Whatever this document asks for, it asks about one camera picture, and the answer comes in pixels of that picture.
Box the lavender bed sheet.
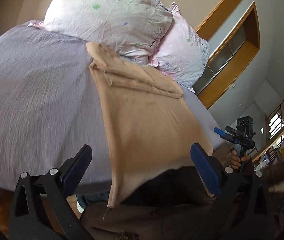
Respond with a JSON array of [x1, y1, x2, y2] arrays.
[[0, 23, 223, 192]]

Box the person's right hand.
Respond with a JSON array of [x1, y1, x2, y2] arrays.
[[230, 148, 250, 170]]

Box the pink floral pillow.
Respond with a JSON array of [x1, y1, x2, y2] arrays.
[[149, 3, 210, 89]]

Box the white floral pillow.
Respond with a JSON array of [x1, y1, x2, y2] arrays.
[[43, 0, 174, 65]]

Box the wooden framed glass door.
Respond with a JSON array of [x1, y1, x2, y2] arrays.
[[197, 0, 260, 109]]

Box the tan shirt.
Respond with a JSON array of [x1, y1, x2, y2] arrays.
[[86, 42, 213, 209]]

